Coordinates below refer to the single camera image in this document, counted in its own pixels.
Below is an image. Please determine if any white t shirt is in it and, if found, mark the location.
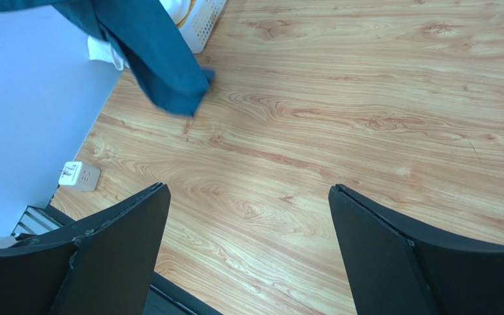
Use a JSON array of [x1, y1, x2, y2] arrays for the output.
[[87, 36, 129, 71]]

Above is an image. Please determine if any teal blue t shirt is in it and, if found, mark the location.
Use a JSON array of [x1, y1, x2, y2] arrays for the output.
[[0, 0, 215, 117]]

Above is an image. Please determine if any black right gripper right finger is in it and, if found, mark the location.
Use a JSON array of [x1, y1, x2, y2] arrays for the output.
[[328, 184, 504, 314]]

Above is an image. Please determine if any orange t shirt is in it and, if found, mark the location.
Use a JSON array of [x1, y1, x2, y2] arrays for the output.
[[177, 0, 196, 28]]

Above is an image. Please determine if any white power adapter cube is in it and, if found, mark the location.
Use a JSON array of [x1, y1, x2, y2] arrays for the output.
[[58, 161, 101, 192]]

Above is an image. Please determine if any white plastic laundry basket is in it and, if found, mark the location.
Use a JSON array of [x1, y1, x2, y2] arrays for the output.
[[160, 0, 227, 54]]

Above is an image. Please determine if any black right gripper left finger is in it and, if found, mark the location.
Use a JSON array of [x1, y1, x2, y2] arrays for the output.
[[0, 182, 172, 315]]

